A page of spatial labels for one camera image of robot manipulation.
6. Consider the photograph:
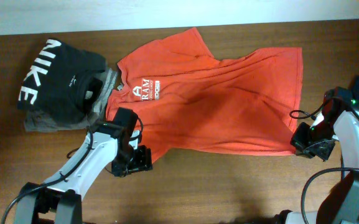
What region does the orange red t-shirt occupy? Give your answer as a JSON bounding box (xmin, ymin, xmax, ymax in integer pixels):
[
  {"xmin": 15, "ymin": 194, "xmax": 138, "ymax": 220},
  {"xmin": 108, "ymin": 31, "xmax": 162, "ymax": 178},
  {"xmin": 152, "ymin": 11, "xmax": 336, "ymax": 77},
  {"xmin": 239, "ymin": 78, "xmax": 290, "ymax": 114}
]
[{"xmin": 106, "ymin": 28, "xmax": 303, "ymax": 161}]

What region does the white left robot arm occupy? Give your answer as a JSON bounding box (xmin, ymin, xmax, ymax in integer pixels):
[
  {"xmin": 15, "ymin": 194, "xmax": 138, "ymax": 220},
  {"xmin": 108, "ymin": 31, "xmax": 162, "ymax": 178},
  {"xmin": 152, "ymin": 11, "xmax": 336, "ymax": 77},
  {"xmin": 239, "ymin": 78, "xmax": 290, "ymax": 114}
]
[{"xmin": 14, "ymin": 122, "xmax": 152, "ymax": 223}]

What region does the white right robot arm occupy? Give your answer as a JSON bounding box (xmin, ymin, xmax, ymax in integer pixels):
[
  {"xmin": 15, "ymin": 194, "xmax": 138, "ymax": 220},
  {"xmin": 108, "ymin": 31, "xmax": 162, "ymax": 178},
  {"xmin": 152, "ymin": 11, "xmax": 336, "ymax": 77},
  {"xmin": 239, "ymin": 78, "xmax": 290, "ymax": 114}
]
[{"xmin": 275, "ymin": 107, "xmax": 359, "ymax": 224}]

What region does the grey folded garment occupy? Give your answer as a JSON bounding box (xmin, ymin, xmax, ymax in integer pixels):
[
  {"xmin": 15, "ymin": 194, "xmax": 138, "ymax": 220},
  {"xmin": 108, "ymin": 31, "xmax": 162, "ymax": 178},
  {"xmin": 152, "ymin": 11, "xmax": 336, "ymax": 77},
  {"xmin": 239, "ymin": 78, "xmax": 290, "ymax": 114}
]
[{"xmin": 24, "ymin": 68, "xmax": 118, "ymax": 133}]

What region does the black Nike garment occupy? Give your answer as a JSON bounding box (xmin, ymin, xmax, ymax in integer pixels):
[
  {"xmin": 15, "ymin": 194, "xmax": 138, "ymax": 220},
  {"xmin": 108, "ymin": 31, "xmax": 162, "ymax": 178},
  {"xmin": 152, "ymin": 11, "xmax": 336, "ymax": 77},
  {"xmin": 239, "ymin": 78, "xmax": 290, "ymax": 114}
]
[{"xmin": 17, "ymin": 39, "xmax": 106, "ymax": 123}]

